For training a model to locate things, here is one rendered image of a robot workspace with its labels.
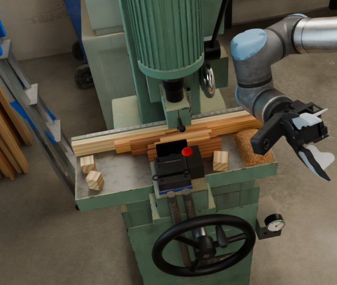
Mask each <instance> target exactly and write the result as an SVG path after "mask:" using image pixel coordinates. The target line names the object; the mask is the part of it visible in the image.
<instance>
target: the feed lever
mask: <svg viewBox="0 0 337 285"><path fill-rule="evenodd" d="M227 4H228V0H222V4H221V7H220V10H219V14H218V18H217V22H216V24H215V28H214V32H213V36H212V38H211V40H209V41H204V61H211V60H215V59H219V58H220V57H221V47H220V44H219V41H218V40H217V36H218V32H219V29H220V27H221V23H222V20H223V16H224V13H225V10H226V7H227Z"/></svg>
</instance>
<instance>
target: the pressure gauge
mask: <svg viewBox="0 0 337 285"><path fill-rule="evenodd" d="M264 223H265V225H266V228H267V230H268V231H270V232H274V231H279V230H281V229H282V228H283V227H284V226H285V225H286V223H285V221H284V219H283V217H282V215H281V214H272V215H269V216H268V217H266V218H265V220H264ZM276 225H277V227H276Z"/></svg>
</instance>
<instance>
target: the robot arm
mask: <svg viewBox="0 0 337 285"><path fill-rule="evenodd" d="M230 47H231V57H232V59H233V63H234V68H235V74H236V79H237V87H236V91H235V97H236V100H237V102H238V104H239V105H240V106H241V108H242V109H244V110H245V111H247V112H248V113H250V114H251V115H252V116H254V117H255V118H256V119H257V120H258V121H260V122H261V123H262V124H263V126H262V127H261V128H260V129H259V130H258V131H257V132H256V133H255V134H254V135H253V136H252V137H251V138H250V143H251V145H252V149H253V152H254V154H258V155H262V156H264V155H265V154H266V153H267V152H268V151H269V150H270V149H271V147H272V146H273V145H274V144H275V143H276V142H277V141H278V140H279V139H280V138H281V137H282V136H285V138H286V140H287V142H288V143H289V144H290V146H291V147H292V148H293V150H294V151H295V153H296V155H297V156H298V157H299V159H300V160H301V161H302V162H303V164H304V165H305V166H306V167H307V168H309V169H310V170H311V171H312V172H313V173H315V174H316V175H317V176H319V177H320V178H322V179H323V180H325V181H327V182H330V181H331V179H330V178H329V177H328V175H327V174H326V173H325V171H324V169H325V168H326V167H328V166H329V165H330V164H331V163H332V162H334V160H335V157H334V155H333V154H332V153H329V152H320V151H319V150H318V149H317V148H316V147H315V146H314V145H308V146H307V147H306V148H305V147H304V146H303V145H304V144H309V143H311V142H313V143H317V142H319V141H321V140H323V139H325V138H327V137H329V135H328V134H327V133H328V131H327V126H325V125H324V123H323V121H322V120H321V114H322V113H324V112H325V111H327V110H328V109H323V108H321V107H319V106H318V105H316V104H314V103H312V102H310V103H307V104H304V103H303V102H301V101H299V100H295V101H293V100H292V99H291V98H290V97H289V96H287V95H285V94H284V93H282V92H280V91H278V90H277V89H275V88H274V84H273V77H272V73H271V65H272V64H274V63H276V62H277V61H279V60H281V59H283V58H285V57H286V56H288V55H290V54H337V16H334V17H325V18H308V17H307V16H305V15H303V14H293V15H289V16H286V17H285V18H283V19H282V20H281V21H279V22H277V23H275V24H273V25H271V26H269V27H268V28H266V29H264V30H262V29H250V30H247V31H245V32H243V33H239V34H238V35H236V36H235V37H234V38H233V39H232V41H231V43H230ZM313 106H315V107H317V108H319V110H317V111H313Z"/></svg>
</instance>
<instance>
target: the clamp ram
mask: <svg viewBox="0 0 337 285"><path fill-rule="evenodd" d="M155 147H156V151H157V157H158V158H159V157H165V156H171V155H174V154H180V153H182V150H183V149H184V148H185V147H188V145H187V139H183V140H178V141H172V142H166V143H161V144H156V145H155Z"/></svg>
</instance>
